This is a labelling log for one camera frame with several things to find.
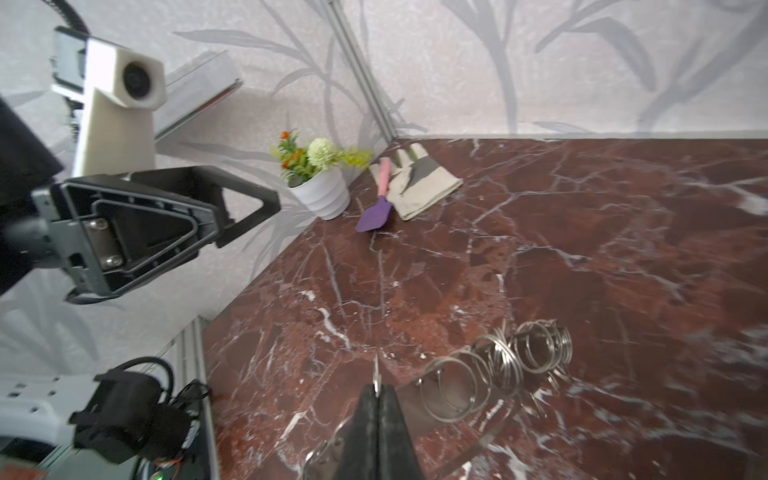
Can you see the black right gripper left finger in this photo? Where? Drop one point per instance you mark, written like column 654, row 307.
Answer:
column 359, row 459

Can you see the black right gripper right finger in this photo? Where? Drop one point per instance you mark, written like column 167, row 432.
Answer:
column 396, row 456

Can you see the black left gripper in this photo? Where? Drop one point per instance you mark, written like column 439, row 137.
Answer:
column 112, row 234

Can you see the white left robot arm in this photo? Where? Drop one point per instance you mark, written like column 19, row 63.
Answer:
column 43, row 335

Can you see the artificial green plant with flowers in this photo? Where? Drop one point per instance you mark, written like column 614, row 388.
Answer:
column 300, row 164

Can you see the white ribbed plant pot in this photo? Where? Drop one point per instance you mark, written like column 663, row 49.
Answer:
column 326, row 194

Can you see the beige and grey garden glove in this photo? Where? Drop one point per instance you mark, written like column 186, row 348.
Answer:
column 416, row 181

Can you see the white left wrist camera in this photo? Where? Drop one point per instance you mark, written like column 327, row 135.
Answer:
column 118, row 90

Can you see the clear plastic wall tray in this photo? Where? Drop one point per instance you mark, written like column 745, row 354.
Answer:
column 195, row 87

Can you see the purple trowel pink handle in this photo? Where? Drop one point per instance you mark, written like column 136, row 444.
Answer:
column 378, row 214

